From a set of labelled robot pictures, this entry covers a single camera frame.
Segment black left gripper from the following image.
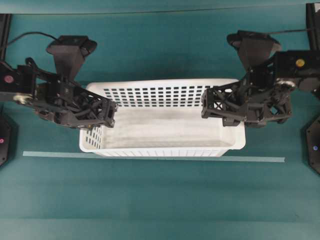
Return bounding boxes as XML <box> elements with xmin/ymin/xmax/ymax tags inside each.
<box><xmin>29</xmin><ymin>74</ymin><xmax>118</xmax><ymax>129</ymax></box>

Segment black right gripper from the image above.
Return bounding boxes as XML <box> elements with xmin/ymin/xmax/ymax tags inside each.
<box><xmin>201</xmin><ymin>67</ymin><xmax>293</xmax><ymax>128</ymax></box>

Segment white plastic lattice basket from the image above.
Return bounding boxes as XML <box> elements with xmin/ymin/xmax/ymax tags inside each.
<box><xmin>79</xmin><ymin>78</ymin><xmax>246</xmax><ymax>158</ymax></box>

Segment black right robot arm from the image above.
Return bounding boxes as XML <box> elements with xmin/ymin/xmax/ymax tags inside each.
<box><xmin>201</xmin><ymin>50</ymin><xmax>320</xmax><ymax>128</ymax></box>

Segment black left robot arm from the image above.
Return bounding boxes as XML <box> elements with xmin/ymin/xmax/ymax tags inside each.
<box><xmin>0</xmin><ymin>57</ymin><xmax>118</xmax><ymax>130</ymax></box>

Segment light teal tape strip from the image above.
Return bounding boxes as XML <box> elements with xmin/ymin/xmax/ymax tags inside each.
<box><xmin>22</xmin><ymin>151</ymin><xmax>285</xmax><ymax>163</ymax></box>

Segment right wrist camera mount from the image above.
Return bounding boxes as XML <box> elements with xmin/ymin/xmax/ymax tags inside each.
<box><xmin>226</xmin><ymin>30</ymin><xmax>282</xmax><ymax>71</ymax></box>

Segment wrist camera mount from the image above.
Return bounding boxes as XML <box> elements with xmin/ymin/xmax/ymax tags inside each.
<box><xmin>226</xmin><ymin>30</ymin><xmax>282</xmax><ymax>71</ymax></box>
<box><xmin>46</xmin><ymin>35</ymin><xmax>98</xmax><ymax>81</ymax></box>

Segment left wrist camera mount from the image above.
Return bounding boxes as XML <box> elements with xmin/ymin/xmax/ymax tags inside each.
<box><xmin>46</xmin><ymin>35</ymin><xmax>98</xmax><ymax>81</ymax></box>

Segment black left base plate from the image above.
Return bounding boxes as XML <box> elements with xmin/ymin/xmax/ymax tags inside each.
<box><xmin>0</xmin><ymin>115</ymin><xmax>12</xmax><ymax>166</ymax></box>

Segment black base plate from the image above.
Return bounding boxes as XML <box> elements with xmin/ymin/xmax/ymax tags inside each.
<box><xmin>0</xmin><ymin>115</ymin><xmax>12</xmax><ymax>166</ymax></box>
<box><xmin>305</xmin><ymin>117</ymin><xmax>320</xmax><ymax>175</ymax></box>

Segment black right camera cable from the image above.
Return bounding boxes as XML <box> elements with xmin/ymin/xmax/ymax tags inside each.
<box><xmin>268</xmin><ymin>27</ymin><xmax>320</xmax><ymax>35</ymax></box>

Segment black camera cable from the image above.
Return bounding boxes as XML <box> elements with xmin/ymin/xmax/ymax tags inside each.
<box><xmin>268</xmin><ymin>27</ymin><xmax>320</xmax><ymax>35</ymax></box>
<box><xmin>4</xmin><ymin>31</ymin><xmax>60</xmax><ymax>48</ymax></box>

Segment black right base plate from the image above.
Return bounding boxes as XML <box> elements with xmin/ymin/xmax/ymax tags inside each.
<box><xmin>305</xmin><ymin>117</ymin><xmax>320</xmax><ymax>175</ymax></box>

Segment black left camera cable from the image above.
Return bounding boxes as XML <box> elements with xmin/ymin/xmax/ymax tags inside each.
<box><xmin>4</xmin><ymin>31</ymin><xmax>60</xmax><ymax>48</ymax></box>

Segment black right rear frame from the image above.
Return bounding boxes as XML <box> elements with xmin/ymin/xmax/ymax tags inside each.
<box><xmin>306</xmin><ymin>2</ymin><xmax>320</xmax><ymax>51</ymax></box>

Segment black frame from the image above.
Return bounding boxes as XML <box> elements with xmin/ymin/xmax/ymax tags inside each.
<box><xmin>0</xmin><ymin>13</ymin><xmax>12</xmax><ymax>60</ymax></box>
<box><xmin>306</xmin><ymin>2</ymin><xmax>320</xmax><ymax>51</ymax></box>

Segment black left rear frame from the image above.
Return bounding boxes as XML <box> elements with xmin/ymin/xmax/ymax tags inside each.
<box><xmin>0</xmin><ymin>13</ymin><xmax>12</xmax><ymax>60</ymax></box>

